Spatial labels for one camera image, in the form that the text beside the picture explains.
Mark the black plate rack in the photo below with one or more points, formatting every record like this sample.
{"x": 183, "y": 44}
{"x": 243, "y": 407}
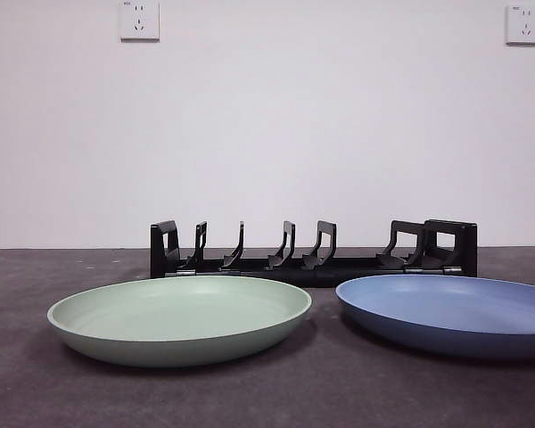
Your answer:
{"x": 321, "y": 275}

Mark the green round plate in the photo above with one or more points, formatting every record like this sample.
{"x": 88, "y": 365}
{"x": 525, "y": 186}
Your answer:
{"x": 178, "y": 339}

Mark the white wall socket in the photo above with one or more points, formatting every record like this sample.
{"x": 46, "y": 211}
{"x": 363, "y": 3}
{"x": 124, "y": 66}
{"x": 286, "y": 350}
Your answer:
{"x": 524, "y": 24}
{"x": 139, "y": 20}

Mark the blue round plate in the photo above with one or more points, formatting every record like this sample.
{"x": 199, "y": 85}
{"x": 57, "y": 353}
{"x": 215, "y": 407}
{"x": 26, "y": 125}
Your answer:
{"x": 450, "y": 334}

